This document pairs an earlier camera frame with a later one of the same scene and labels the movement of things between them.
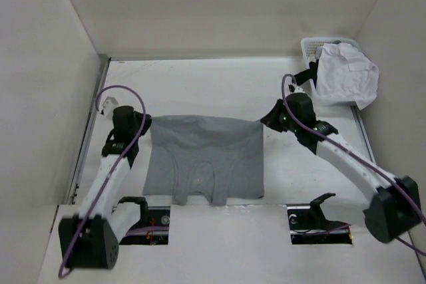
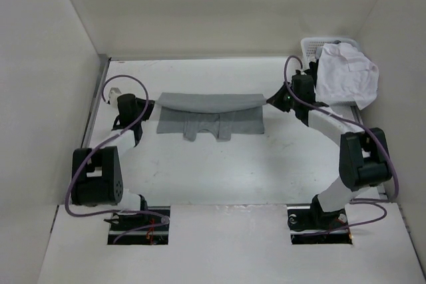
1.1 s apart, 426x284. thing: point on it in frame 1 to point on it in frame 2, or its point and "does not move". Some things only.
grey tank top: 222,157 to 223,114
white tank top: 345,73 does not move
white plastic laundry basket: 309,46 does not move
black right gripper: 270,120 to 276,99
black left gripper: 148,121 to 149,108
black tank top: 311,73 does not move
